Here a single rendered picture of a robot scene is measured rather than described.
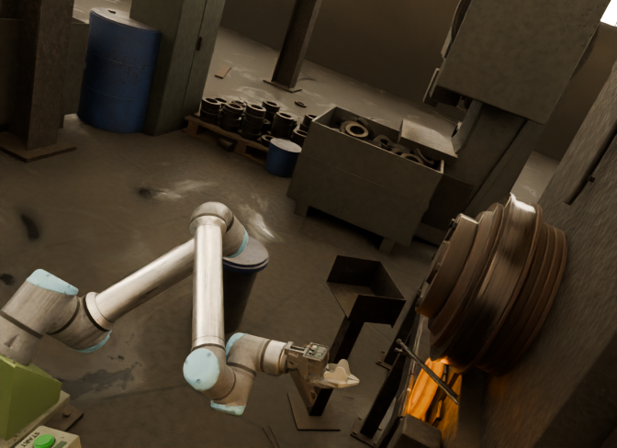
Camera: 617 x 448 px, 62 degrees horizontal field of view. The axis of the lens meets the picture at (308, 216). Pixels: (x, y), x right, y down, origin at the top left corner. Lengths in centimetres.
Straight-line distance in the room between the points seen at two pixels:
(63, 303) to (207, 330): 61
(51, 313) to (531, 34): 325
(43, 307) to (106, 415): 56
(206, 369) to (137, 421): 88
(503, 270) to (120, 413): 155
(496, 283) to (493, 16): 284
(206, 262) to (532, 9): 293
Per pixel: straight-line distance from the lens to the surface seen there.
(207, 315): 143
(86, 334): 193
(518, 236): 122
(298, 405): 241
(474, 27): 382
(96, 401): 223
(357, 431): 243
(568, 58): 394
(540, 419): 104
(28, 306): 183
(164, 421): 220
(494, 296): 118
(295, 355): 145
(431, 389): 148
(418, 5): 1138
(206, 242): 158
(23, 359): 184
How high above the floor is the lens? 165
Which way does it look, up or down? 24 degrees down
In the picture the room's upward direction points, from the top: 20 degrees clockwise
